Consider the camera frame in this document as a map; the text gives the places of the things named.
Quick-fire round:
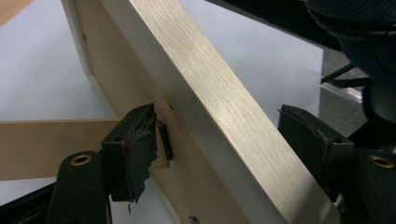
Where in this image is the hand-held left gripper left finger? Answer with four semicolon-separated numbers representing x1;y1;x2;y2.
101;104;159;203

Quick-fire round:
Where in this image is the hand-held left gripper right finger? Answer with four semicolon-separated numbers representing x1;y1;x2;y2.
276;104;356;189

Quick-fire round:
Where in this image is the white table board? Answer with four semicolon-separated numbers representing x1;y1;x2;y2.
0;0;325;224

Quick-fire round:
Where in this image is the metal floor rail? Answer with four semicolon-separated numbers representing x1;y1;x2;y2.
320;82;366;105

